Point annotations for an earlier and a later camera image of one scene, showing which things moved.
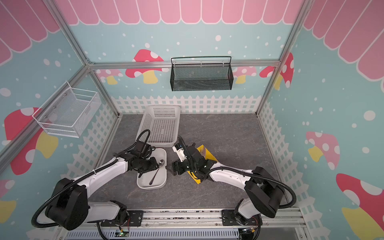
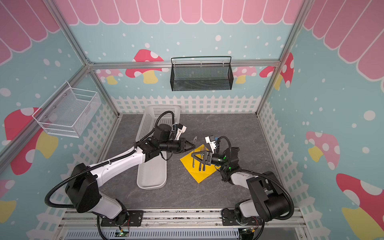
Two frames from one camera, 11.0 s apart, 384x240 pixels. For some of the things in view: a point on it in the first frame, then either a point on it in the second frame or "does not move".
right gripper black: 182,166 → 207,158
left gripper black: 152,167 → 182,145
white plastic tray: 155,179 does not move
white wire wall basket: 69,111 does not move
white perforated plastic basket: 162,122 does not move
